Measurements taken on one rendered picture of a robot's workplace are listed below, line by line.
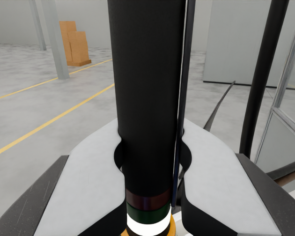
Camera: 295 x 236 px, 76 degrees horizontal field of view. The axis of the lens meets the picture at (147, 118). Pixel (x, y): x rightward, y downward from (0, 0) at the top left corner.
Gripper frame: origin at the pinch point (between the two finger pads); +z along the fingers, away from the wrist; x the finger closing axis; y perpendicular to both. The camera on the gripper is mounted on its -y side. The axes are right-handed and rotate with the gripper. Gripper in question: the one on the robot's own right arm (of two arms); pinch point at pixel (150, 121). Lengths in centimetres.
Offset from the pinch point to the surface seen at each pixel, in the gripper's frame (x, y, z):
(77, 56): -260, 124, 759
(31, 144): -161, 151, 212
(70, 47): -284, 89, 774
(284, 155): 87, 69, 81
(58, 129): -139, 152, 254
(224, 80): 218, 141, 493
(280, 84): 91, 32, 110
